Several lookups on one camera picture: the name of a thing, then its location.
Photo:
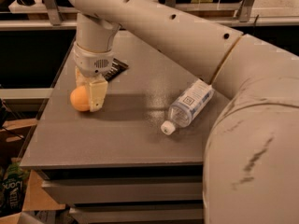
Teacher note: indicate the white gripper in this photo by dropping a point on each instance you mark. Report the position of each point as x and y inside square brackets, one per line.
[92, 62]

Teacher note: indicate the orange fruit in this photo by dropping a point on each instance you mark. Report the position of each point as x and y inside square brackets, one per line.
[79, 99]

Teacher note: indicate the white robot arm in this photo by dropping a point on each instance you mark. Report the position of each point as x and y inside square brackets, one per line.
[251, 162]

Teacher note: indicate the black snack bar wrapper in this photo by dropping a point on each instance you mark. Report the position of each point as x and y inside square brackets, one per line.
[116, 69]

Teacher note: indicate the grey drawer cabinet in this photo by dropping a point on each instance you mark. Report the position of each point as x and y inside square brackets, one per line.
[115, 166]

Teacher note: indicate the cardboard box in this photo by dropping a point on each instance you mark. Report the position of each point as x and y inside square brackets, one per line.
[38, 207]

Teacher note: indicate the clear plastic water bottle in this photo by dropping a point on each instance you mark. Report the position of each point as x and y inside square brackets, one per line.
[187, 106]

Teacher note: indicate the green snack bag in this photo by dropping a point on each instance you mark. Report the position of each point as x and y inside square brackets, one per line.
[14, 187]

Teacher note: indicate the metal shelf bracket left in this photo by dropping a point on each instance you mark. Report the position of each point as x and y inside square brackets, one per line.
[53, 12]

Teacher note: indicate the metal shelf bracket right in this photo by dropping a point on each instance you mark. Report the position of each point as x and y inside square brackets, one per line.
[244, 12]

